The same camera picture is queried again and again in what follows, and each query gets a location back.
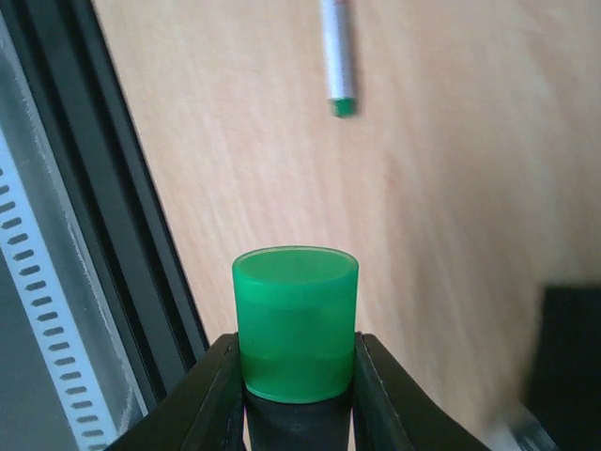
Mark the light blue cable duct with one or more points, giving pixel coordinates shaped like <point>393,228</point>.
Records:
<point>45,304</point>

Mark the green highlighter black body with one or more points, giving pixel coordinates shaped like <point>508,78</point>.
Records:
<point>296,313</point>

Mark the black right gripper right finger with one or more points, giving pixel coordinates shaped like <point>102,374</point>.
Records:
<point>392,412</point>

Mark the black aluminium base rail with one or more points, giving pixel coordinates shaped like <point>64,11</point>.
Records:
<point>71,76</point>

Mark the silver green pen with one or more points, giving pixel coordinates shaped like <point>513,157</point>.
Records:
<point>337,56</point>

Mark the black student backpack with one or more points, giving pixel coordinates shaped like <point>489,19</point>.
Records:
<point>564,386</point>

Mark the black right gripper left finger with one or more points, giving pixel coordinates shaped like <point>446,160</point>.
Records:
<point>204,412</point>

